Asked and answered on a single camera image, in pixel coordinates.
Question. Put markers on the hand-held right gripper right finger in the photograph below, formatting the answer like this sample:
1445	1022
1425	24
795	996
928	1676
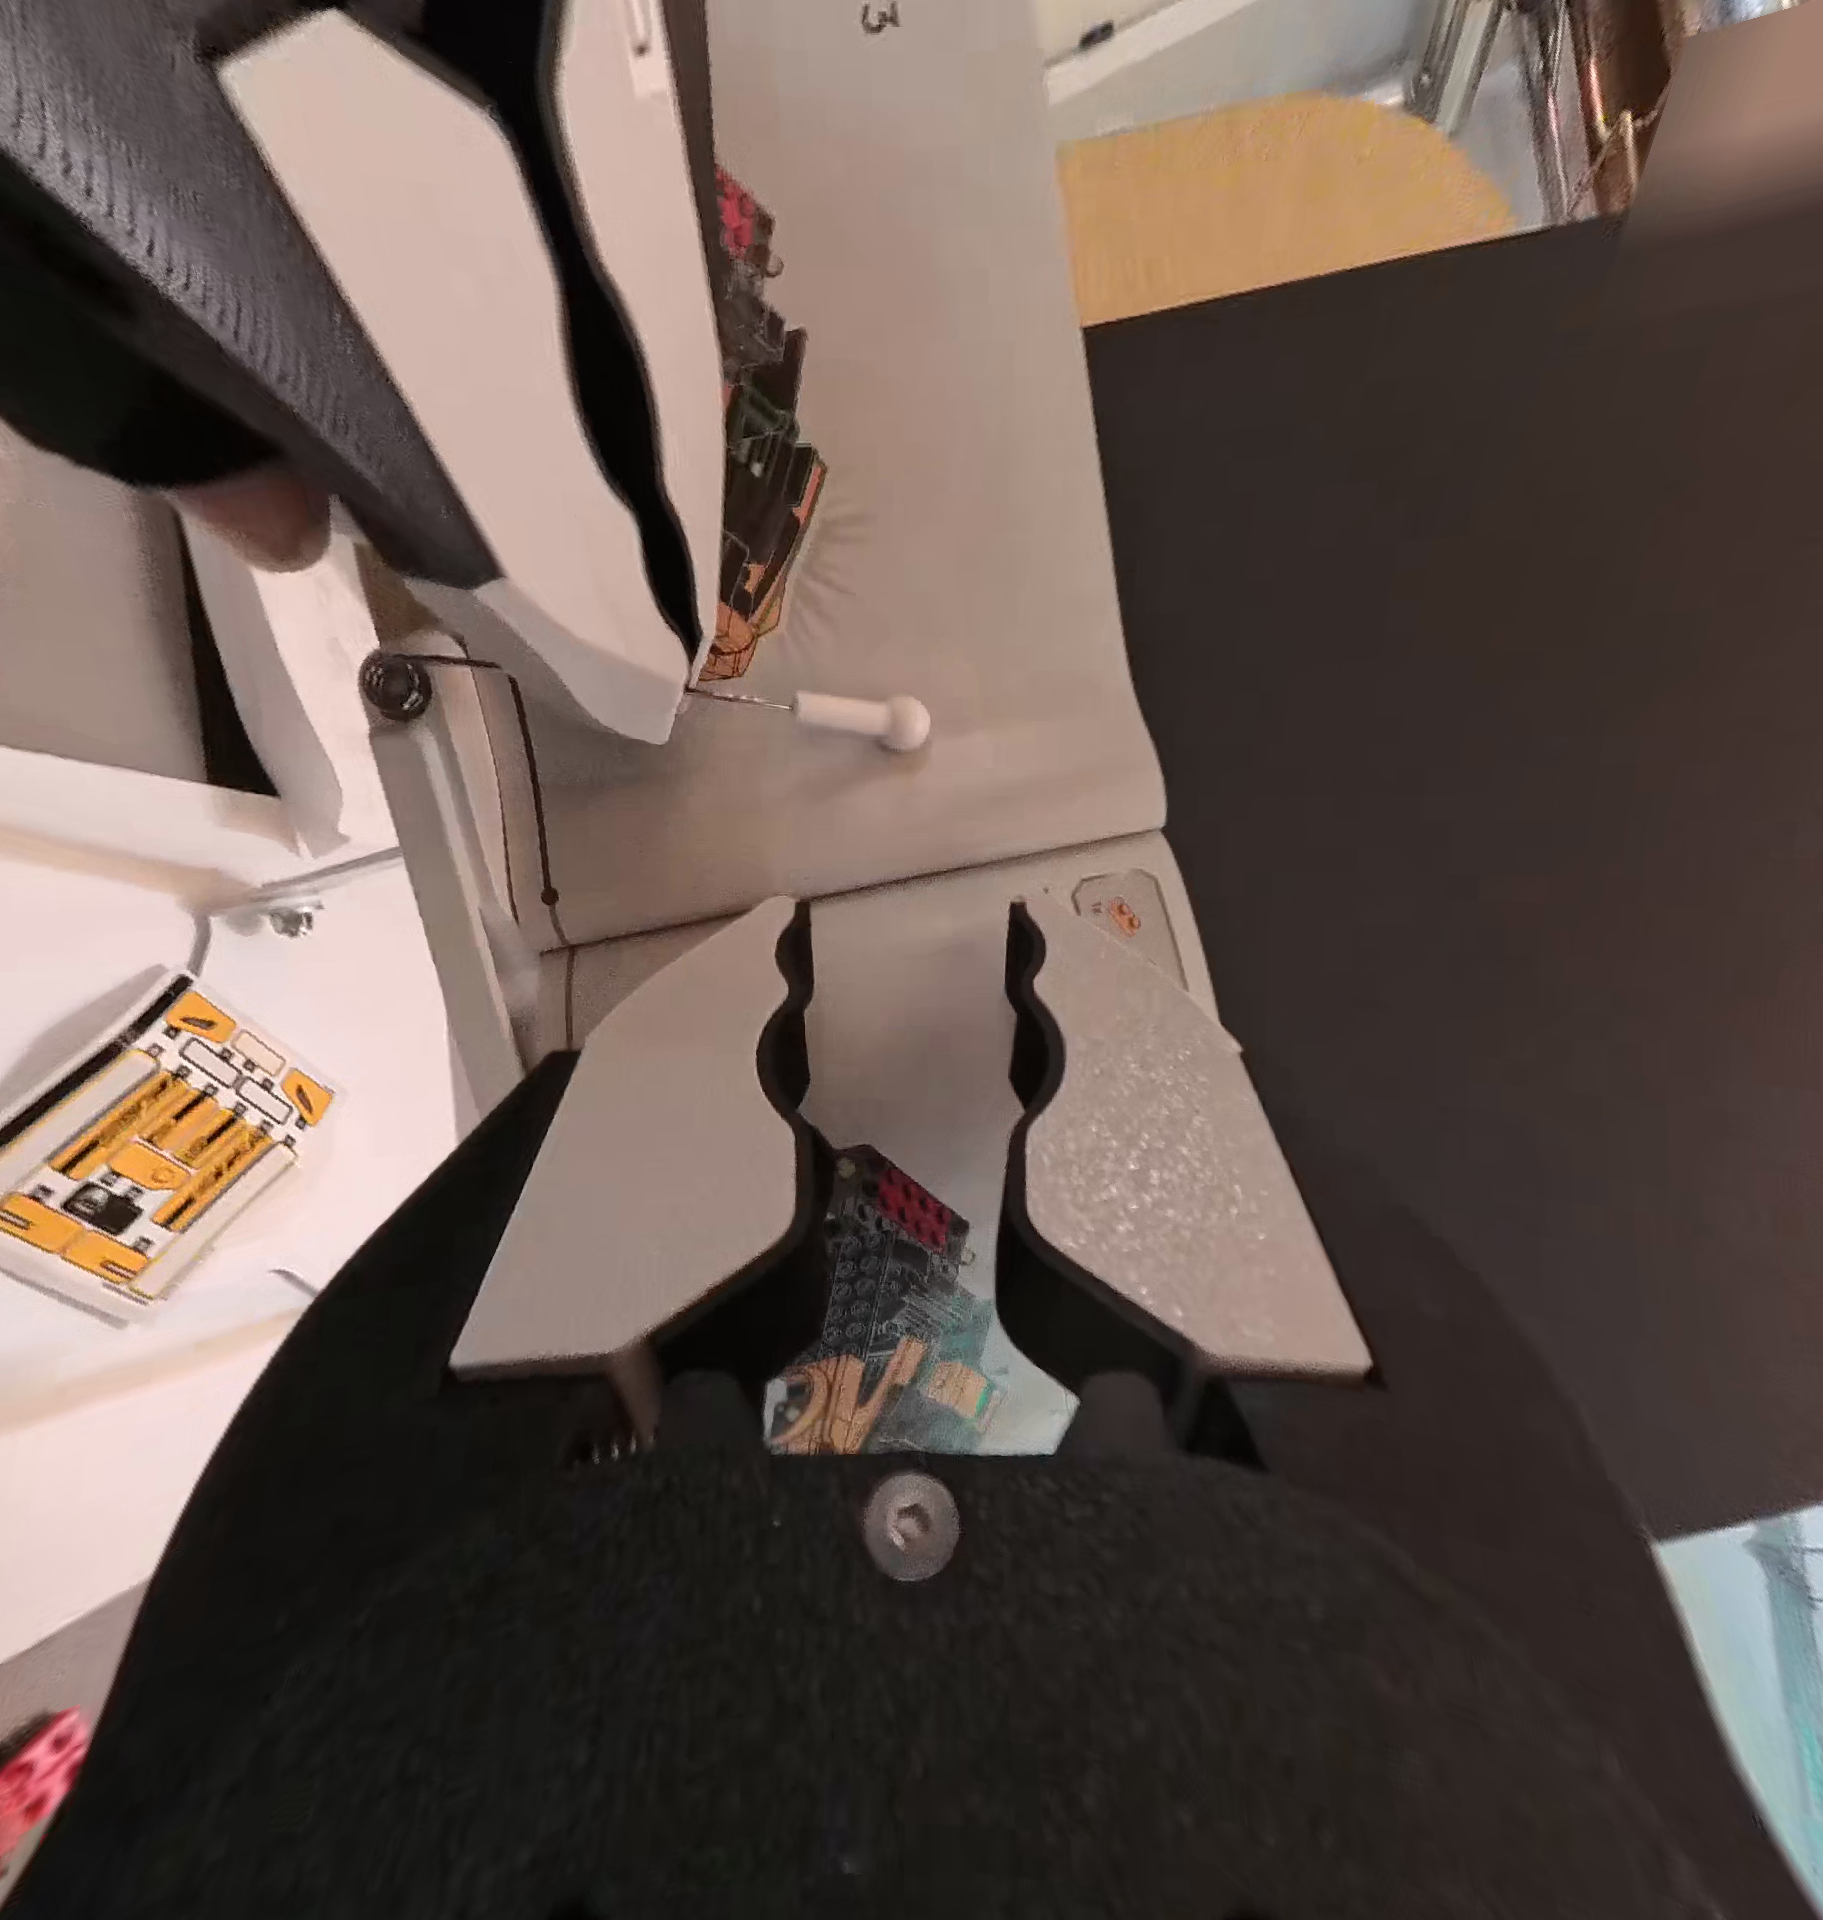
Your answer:
1166	1185

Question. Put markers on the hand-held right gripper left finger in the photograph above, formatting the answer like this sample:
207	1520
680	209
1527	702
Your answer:
656	1170

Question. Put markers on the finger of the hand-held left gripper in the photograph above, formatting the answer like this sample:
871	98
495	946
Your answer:
402	271
650	226

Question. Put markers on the lego instruction booklet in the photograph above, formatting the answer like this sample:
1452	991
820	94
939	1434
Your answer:
940	526

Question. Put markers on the white and wooden book stand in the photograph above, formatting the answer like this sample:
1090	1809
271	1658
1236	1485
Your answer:
1451	825

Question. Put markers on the orange and black lego car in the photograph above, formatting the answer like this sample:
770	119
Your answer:
20	1793

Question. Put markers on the person's left hand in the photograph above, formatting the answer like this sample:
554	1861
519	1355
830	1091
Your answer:
259	517

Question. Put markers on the orange sticker sheet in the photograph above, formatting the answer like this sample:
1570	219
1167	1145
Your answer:
146	1155

